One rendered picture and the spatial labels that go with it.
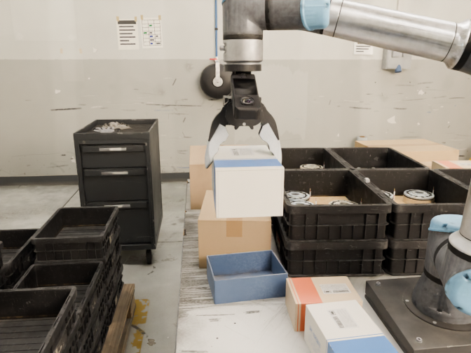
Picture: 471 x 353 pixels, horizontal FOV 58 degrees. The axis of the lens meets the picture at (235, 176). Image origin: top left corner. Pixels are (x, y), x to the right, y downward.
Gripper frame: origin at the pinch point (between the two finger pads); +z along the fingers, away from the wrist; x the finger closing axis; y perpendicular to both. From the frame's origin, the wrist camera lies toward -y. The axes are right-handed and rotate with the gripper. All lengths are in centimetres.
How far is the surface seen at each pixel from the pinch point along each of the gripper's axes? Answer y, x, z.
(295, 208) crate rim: 28.4, -17.6, 18.9
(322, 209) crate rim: 28.0, -25.0, 19.2
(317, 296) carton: 7.6, -18.6, 33.9
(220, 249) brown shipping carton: 38, 3, 35
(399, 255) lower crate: 28, -49, 35
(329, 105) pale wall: 380, -137, 27
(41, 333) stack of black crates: 40, 59, 62
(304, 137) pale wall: 381, -111, 62
